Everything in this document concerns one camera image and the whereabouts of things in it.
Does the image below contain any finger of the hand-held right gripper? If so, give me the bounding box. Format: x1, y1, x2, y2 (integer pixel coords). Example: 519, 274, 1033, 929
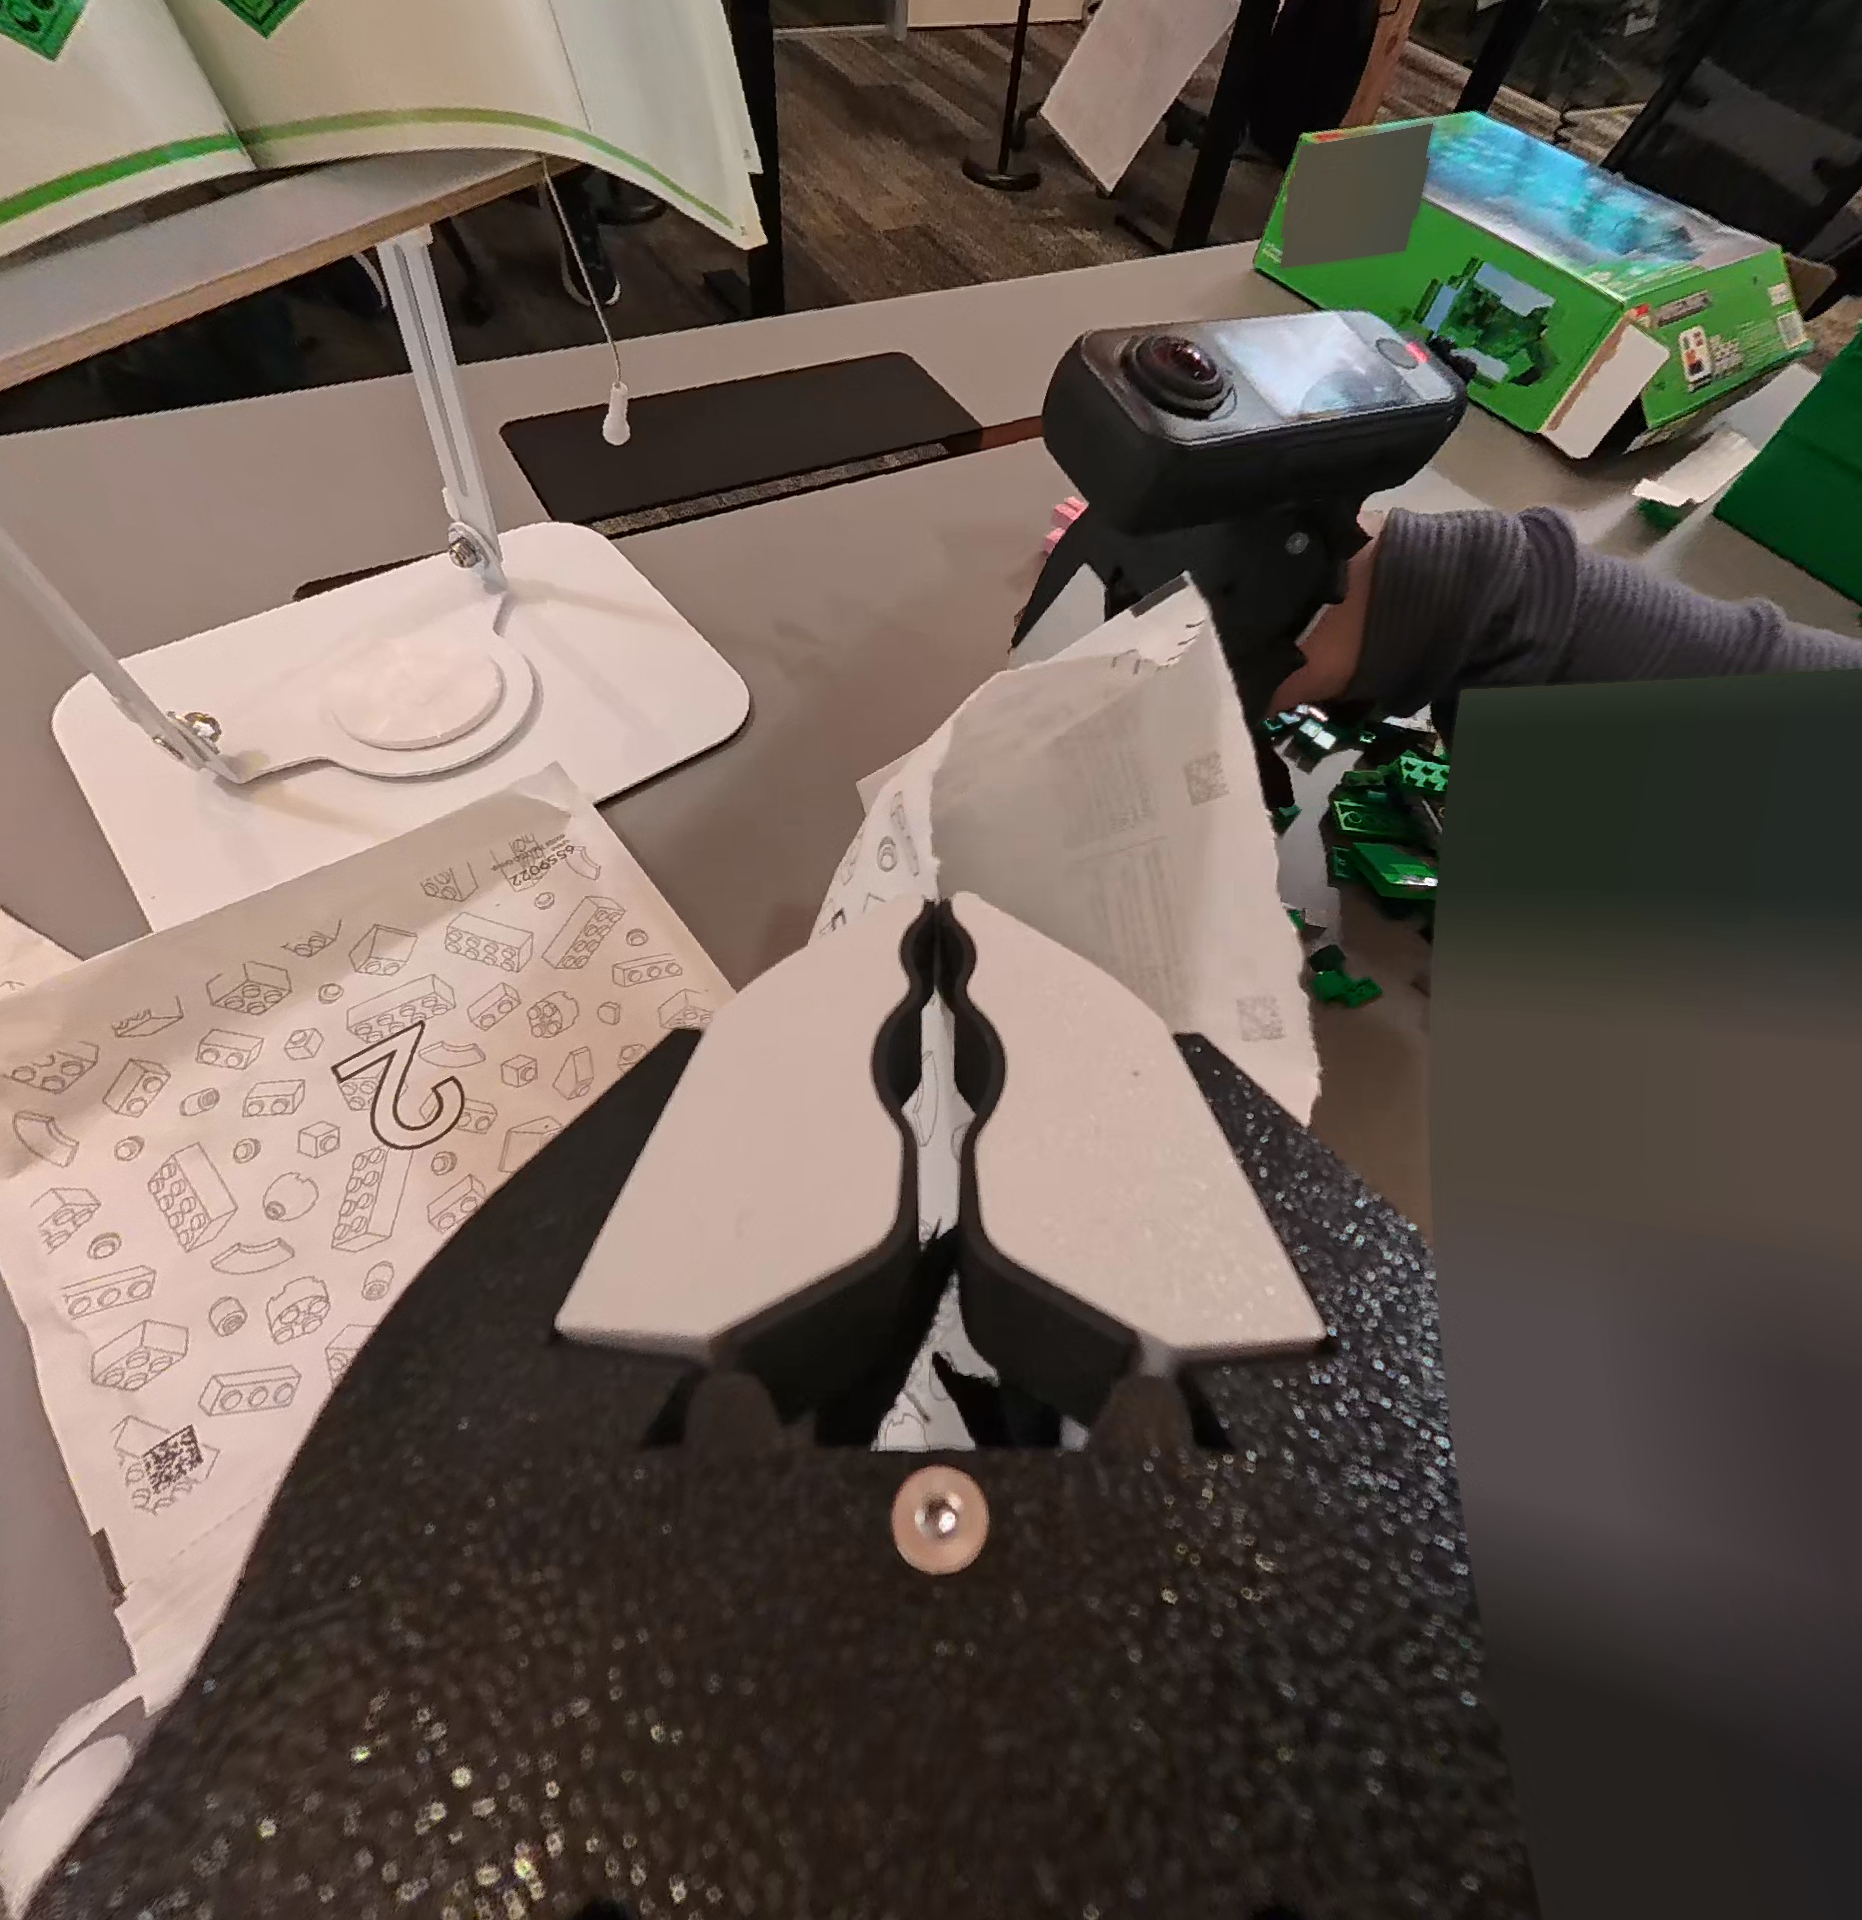
1049, 573, 1169, 658

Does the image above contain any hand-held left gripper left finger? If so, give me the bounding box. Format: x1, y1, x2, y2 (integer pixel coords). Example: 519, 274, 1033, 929
553, 898, 940, 1426

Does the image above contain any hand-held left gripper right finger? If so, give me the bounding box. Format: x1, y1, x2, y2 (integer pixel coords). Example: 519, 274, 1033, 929
943, 894, 1332, 1423

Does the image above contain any torn white paper bag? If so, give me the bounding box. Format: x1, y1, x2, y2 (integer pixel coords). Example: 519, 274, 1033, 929
812, 573, 1323, 1452

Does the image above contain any pile of green toy bricks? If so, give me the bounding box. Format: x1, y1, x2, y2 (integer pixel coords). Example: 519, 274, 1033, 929
1268, 706, 1450, 1011

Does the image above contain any person's right hand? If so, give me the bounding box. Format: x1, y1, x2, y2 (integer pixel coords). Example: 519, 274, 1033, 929
1274, 541, 1390, 718

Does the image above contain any black table leg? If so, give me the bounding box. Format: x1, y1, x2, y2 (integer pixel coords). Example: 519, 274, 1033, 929
716, 0, 790, 321
1171, 0, 1293, 250

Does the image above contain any green toy box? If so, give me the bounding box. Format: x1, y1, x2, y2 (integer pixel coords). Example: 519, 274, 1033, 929
1254, 113, 1817, 460

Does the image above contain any black stanchion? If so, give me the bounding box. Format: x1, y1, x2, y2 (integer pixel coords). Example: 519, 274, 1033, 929
962, 0, 1046, 192

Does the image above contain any white sign board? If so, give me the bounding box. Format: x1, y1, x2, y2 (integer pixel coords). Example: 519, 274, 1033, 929
1044, 0, 1236, 192

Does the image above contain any white printed paper bag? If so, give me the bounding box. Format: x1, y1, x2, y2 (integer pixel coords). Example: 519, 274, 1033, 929
0, 761, 738, 1912

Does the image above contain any white book stand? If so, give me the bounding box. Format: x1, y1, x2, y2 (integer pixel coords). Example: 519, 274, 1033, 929
0, 150, 753, 931

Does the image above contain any green plastic bin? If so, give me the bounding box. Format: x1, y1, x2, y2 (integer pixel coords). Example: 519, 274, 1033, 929
1712, 308, 1862, 634

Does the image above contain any black chair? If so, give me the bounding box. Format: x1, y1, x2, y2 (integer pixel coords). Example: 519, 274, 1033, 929
1605, 0, 1862, 262

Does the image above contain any crumpled printed paper bag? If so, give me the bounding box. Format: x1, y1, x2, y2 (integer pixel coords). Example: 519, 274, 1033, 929
0, 890, 81, 1011

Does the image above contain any open instruction booklet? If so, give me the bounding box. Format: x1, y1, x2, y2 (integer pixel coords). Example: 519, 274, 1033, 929
0, 0, 768, 278

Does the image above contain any black desk cable cover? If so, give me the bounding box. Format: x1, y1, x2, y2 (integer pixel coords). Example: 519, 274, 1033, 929
499, 351, 981, 531

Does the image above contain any wooden post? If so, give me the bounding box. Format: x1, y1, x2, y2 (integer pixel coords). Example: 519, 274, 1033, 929
1351, 0, 1431, 127

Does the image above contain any thin cord with white tip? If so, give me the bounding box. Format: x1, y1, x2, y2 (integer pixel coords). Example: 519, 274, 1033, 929
542, 156, 637, 447

